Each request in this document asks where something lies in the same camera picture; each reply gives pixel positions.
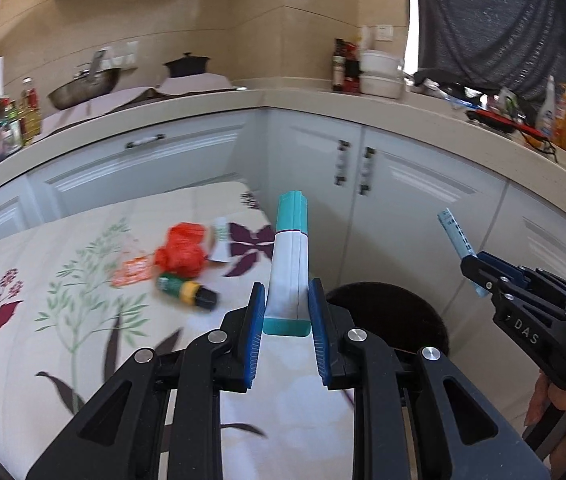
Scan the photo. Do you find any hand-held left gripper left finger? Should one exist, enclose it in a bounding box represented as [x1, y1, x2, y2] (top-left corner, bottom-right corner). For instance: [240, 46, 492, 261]
[25, 282, 268, 480]

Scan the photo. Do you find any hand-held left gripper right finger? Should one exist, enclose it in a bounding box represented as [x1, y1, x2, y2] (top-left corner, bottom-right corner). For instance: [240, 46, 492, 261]
[308, 277, 551, 480]

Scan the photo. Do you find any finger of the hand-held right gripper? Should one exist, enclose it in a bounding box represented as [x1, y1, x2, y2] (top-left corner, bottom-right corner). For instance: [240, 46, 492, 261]
[475, 251, 544, 286]
[460, 256, 508, 297]

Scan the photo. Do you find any light blue tube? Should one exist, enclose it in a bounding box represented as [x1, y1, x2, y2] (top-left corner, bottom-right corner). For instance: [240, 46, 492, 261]
[438, 208, 491, 298]

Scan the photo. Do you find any black trash bin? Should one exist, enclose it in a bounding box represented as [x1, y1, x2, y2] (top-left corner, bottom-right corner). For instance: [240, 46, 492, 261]
[325, 282, 448, 356]

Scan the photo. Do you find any white teal tube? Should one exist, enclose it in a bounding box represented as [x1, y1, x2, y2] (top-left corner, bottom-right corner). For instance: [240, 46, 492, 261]
[263, 190, 312, 337]

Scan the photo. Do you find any green bottle yellow cap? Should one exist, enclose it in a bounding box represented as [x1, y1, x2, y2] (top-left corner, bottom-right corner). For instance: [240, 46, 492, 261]
[157, 274, 220, 311]

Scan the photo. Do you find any white small packet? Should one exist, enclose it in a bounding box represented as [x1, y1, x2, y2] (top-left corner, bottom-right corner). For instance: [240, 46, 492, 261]
[208, 217, 231, 264]

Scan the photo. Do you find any orange plastic bag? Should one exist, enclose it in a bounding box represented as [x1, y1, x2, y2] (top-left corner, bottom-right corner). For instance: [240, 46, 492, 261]
[154, 222, 208, 279]

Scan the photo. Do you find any orange printed clear wrapper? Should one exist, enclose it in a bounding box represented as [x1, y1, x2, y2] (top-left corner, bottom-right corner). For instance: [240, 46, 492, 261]
[109, 255, 156, 288]

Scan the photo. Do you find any red power strip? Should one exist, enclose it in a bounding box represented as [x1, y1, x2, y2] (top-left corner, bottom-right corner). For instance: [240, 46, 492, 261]
[467, 109, 546, 138]

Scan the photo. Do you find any orange pump bottle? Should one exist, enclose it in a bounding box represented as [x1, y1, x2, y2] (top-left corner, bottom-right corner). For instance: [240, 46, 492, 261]
[555, 84, 566, 151]

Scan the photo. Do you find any white spray bottle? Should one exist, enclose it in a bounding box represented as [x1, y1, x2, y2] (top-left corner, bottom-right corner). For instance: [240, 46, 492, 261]
[535, 76, 558, 136]

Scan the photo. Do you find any white kitchen cabinet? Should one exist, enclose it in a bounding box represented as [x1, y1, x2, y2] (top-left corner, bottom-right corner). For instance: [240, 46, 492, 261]
[0, 90, 566, 411]

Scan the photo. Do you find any white lidded container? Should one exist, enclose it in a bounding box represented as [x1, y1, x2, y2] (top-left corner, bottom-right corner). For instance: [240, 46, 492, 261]
[359, 50, 404, 77]
[359, 74, 404, 99]

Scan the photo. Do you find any dark curtain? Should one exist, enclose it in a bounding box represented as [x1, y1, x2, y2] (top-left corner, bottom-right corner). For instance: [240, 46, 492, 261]
[413, 0, 566, 106]

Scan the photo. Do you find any red packet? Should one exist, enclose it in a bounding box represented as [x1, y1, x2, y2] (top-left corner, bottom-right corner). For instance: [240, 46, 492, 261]
[344, 42, 361, 93]

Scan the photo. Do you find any dark olive oil bottle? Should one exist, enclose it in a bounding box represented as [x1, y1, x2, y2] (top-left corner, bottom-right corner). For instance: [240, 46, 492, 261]
[332, 38, 346, 92]

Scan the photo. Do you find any beige stove cover cloth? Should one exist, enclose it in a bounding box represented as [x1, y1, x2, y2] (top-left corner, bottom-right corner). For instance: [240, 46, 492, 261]
[40, 74, 248, 136]

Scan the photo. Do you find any black lidded pot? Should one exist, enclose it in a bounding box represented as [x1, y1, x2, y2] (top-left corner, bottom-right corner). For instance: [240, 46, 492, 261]
[164, 51, 212, 79]

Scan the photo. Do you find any steel wok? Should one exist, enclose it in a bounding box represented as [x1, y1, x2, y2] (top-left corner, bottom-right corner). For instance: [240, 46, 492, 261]
[47, 50, 122, 110]

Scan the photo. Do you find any yellow cooking oil bottle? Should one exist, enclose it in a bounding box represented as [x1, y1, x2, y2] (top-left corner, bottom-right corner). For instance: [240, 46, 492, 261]
[19, 77, 44, 147]

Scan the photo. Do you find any black cable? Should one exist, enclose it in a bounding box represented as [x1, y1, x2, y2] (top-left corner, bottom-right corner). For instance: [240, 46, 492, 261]
[513, 125, 558, 161]

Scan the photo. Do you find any black white cabinet handle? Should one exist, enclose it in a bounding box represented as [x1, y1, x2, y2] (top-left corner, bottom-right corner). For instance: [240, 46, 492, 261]
[358, 147, 376, 196]
[125, 135, 166, 149]
[334, 140, 351, 185]

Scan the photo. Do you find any wide white wall socket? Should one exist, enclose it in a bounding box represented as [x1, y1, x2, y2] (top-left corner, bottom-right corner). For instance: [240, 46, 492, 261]
[108, 40, 140, 68]

